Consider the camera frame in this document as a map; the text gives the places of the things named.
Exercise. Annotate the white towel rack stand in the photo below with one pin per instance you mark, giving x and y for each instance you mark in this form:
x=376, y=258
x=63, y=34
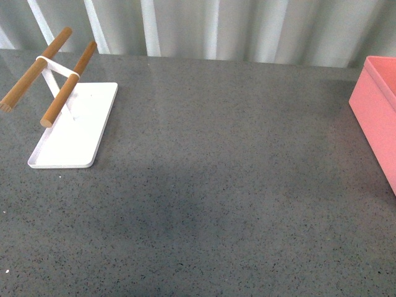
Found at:
x=76, y=118

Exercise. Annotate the pink storage box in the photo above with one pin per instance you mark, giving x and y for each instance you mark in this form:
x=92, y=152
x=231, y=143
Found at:
x=373, y=104

